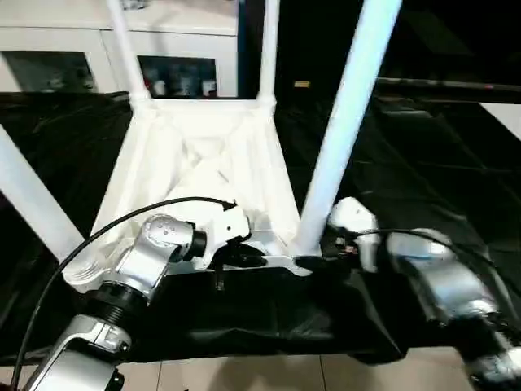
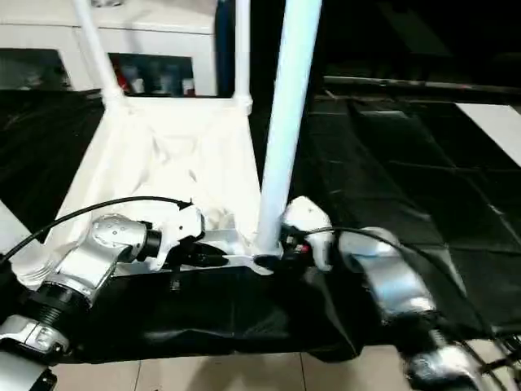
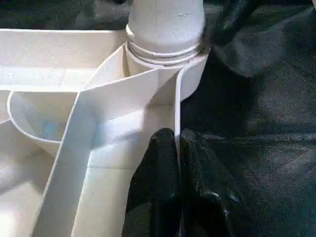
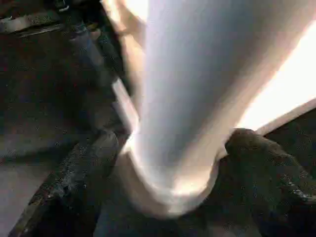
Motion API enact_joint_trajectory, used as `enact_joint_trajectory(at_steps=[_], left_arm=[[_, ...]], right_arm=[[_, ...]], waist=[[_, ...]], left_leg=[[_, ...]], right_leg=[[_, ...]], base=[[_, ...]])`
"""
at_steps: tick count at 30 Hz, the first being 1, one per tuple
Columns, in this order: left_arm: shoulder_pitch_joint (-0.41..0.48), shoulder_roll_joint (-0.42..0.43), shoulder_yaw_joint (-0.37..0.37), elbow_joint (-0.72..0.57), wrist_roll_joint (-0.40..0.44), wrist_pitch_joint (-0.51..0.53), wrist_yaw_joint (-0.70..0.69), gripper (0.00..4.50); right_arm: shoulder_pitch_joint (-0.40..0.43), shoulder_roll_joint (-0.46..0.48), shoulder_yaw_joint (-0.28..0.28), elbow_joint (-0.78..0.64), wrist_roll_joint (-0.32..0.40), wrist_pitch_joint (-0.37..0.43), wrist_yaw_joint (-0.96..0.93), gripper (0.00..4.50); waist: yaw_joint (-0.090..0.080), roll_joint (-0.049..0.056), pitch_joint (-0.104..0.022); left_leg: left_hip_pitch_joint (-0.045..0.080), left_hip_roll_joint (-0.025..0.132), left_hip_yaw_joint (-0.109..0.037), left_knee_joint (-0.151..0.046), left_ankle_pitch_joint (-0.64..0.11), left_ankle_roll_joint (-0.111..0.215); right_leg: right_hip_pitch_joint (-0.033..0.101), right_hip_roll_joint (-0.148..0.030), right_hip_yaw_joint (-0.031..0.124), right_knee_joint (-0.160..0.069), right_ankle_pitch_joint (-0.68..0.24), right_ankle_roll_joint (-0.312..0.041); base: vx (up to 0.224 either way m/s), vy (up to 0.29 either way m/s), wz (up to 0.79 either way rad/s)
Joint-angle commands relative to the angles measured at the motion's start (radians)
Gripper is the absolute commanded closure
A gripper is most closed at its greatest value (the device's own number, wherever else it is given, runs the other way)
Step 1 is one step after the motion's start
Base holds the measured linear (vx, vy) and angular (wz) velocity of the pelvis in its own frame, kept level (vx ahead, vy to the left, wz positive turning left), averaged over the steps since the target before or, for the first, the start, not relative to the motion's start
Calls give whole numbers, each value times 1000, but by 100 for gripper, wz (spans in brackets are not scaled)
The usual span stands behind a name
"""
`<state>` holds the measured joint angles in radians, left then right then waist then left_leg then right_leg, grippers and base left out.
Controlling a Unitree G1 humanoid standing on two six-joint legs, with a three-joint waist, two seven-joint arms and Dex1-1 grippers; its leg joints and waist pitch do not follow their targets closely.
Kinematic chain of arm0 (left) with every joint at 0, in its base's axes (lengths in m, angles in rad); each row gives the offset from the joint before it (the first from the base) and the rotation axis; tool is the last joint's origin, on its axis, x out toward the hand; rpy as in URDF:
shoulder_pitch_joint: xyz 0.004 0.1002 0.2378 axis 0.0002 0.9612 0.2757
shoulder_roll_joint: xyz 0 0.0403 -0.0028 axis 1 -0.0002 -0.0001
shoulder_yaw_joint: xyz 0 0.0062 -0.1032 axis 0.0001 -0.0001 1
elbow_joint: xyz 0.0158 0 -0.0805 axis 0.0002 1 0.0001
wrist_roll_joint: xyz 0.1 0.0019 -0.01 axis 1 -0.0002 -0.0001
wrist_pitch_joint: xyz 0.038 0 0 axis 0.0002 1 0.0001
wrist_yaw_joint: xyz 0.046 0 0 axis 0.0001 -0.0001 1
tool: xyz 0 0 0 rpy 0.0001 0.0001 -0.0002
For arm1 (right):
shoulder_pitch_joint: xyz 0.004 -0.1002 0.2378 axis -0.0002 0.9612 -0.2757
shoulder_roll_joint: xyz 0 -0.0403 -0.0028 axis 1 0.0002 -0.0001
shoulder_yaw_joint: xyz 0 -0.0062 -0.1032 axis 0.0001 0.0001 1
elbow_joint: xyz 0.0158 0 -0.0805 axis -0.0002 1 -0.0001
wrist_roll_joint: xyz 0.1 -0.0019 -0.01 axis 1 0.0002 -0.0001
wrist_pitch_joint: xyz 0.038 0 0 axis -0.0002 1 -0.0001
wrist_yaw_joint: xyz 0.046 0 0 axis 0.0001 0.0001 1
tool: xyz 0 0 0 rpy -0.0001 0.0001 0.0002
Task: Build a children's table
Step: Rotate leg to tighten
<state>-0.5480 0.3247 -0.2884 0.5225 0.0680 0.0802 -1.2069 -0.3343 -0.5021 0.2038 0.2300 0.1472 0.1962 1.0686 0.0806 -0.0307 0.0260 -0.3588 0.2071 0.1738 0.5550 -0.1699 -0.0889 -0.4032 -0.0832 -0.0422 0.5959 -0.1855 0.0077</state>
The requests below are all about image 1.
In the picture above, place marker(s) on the white plastic table leg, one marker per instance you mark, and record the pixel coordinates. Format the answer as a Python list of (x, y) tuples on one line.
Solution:
[(32, 195), (268, 49), (128, 49), (346, 122)]

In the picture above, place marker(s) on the white plastic table top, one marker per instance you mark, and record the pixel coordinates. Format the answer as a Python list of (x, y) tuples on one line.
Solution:
[(203, 122)]

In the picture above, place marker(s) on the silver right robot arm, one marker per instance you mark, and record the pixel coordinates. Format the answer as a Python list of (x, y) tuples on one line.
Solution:
[(447, 285)]

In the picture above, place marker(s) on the black table mat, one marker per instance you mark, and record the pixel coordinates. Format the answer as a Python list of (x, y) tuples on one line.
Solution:
[(427, 183)]

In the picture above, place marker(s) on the dark metal rod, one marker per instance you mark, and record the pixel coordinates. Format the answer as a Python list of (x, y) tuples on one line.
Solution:
[(439, 86)]

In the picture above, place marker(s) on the white flat board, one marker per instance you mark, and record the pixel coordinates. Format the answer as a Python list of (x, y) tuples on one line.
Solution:
[(504, 120)]

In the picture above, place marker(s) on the black backdrop cloth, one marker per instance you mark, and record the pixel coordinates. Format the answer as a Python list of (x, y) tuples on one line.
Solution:
[(447, 36)]

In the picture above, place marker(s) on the white glass-door cabinet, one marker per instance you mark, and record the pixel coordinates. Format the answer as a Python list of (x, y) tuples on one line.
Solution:
[(61, 38)]

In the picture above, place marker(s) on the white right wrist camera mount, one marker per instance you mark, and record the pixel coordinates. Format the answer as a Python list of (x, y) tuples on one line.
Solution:
[(354, 213)]

